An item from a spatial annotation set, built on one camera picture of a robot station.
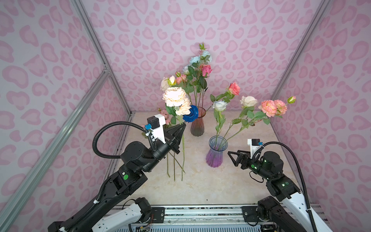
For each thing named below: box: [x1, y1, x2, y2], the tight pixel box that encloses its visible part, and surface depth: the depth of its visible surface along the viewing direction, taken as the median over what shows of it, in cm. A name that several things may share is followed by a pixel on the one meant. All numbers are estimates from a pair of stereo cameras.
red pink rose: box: [205, 81, 241, 112], surface depth 81 cm
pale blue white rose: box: [182, 65, 189, 74], surface depth 86 cm
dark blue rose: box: [182, 104, 199, 123], surface depth 64 cm
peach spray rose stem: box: [162, 86, 192, 182], surface depth 44 cm
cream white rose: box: [160, 76, 171, 92], surface depth 80 cm
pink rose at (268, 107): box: [257, 100, 277, 117], surface depth 60 cm
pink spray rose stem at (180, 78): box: [175, 71, 193, 106], surface depth 83 cm
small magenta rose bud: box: [199, 64, 213, 108], surface depth 84 cm
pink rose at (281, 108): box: [226, 96, 297, 141], surface depth 64 cm
